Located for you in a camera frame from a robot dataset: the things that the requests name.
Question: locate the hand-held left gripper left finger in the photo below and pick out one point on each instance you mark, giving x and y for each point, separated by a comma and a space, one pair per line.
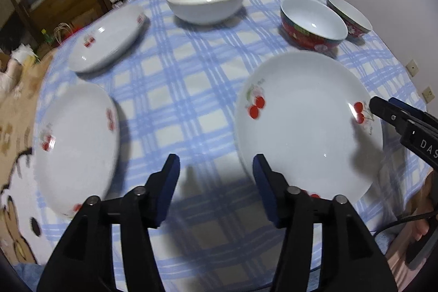
169, 189

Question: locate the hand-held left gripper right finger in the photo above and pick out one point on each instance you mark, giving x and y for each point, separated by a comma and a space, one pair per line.
263, 186

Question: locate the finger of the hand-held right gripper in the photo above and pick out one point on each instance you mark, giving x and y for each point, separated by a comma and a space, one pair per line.
386, 109
400, 104

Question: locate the white cherry-print plate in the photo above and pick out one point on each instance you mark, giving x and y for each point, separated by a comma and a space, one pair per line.
308, 127
102, 45
75, 158

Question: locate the red patterned bowl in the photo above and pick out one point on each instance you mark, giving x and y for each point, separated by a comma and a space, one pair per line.
356, 27
313, 16

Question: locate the person's right forearm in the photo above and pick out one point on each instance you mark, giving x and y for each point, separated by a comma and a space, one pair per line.
400, 261

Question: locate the person's right hand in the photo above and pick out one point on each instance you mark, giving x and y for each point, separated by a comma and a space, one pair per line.
421, 206

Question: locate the blue plaid tablecloth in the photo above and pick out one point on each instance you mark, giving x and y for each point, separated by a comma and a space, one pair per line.
191, 80

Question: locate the beige cartoon-print blanket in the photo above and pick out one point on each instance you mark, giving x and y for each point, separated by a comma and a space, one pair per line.
17, 127

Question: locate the blue denim pants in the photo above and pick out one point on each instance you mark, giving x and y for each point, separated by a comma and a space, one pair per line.
29, 278

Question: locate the green bottle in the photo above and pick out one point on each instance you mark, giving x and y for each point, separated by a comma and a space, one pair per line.
48, 39

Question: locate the pale pink plush toy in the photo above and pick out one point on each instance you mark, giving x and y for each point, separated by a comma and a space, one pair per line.
7, 76

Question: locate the fluffy white plush toy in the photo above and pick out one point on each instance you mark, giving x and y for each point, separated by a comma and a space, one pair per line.
22, 54

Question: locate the wall socket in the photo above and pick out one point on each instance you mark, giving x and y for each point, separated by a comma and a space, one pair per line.
427, 94
413, 67

